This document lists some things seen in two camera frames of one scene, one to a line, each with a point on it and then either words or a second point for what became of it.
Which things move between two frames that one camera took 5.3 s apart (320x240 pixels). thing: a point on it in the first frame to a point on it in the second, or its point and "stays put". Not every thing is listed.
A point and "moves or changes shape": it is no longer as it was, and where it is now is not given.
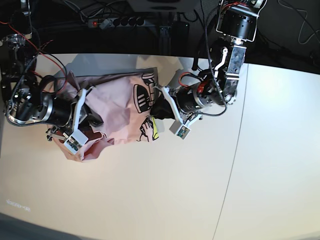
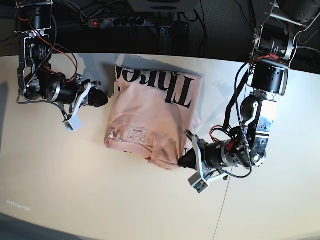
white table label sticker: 15,204 stays put
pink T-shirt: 123,104 moves or changes shape
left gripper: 56,109 to 67,92
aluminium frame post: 165,40 stays put
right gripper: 188,99 to 217,154
